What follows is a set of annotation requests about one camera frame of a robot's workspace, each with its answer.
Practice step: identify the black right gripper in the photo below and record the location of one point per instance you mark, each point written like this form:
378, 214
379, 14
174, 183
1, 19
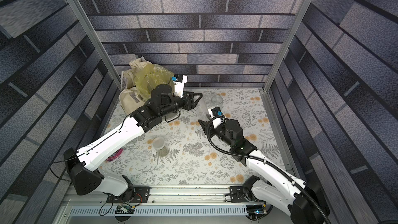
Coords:
213, 127

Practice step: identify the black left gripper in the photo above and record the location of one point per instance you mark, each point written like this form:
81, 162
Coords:
191, 104

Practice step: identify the clear ribbed glass jar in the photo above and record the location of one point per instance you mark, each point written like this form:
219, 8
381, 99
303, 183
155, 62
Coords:
217, 101

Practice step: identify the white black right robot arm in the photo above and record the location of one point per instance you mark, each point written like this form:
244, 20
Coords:
303, 202

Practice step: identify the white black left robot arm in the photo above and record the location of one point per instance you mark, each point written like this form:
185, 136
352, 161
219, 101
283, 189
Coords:
82, 165

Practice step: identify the clear jar near left arm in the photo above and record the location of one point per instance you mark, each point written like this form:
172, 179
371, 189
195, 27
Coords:
160, 147

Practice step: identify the purple plastic package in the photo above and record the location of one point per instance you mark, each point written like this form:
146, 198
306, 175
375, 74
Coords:
115, 155

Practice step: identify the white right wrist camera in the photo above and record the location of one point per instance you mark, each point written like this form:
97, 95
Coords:
216, 116

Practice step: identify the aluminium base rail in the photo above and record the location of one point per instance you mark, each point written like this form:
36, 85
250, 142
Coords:
164, 201

